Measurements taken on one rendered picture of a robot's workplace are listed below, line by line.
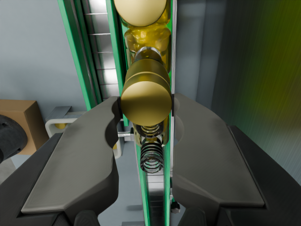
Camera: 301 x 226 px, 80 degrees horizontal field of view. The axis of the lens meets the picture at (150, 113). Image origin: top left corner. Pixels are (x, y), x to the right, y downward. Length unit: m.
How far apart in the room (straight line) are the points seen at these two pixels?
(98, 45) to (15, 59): 0.32
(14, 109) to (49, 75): 0.15
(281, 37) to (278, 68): 0.03
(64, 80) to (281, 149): 0.59
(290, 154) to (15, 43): 0.66
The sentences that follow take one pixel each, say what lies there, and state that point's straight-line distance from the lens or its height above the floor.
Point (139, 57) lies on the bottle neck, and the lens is 0.17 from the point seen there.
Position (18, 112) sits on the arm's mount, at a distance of 0.68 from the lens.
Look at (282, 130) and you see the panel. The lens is 0.20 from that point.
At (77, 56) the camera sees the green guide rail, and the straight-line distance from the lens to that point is 0.37.
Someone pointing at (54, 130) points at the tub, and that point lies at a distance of 0.68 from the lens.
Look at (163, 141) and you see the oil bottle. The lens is 0.27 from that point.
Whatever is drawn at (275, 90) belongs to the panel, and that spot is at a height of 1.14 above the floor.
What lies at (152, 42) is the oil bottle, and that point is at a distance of 0.21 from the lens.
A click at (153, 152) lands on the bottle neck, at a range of 0.23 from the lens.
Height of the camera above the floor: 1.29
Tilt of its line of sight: 58 degrees down
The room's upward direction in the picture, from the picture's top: 180 degrees clockwise
